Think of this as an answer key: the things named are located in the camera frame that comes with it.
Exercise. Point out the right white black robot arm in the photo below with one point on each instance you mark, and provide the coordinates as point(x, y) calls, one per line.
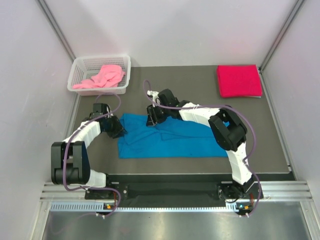
point(229, 132)

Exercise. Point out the white plastic basket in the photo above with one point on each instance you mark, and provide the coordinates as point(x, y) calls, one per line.
point(88, 66)

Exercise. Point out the slotted grey cable duct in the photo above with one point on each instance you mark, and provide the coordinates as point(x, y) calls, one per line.
point(101, 207)

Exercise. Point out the blue t shirt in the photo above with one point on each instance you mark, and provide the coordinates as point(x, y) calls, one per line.
point(170, 139)

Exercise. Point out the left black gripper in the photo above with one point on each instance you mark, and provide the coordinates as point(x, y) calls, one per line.
point(119, 130)

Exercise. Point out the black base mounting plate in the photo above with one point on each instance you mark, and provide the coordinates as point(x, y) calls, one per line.
point(180, 190)

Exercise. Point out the folded red t shirt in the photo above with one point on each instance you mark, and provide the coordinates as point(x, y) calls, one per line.
point(239, 81)

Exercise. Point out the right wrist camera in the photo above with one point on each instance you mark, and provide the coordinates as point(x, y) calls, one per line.
point(153, 95)

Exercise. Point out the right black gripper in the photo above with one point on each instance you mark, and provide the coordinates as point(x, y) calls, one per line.
point(152, 118)

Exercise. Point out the pink t shirt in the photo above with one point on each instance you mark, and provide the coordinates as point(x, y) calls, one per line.
point(109, 76)

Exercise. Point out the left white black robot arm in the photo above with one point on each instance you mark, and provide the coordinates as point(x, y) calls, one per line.
point(70, 165)

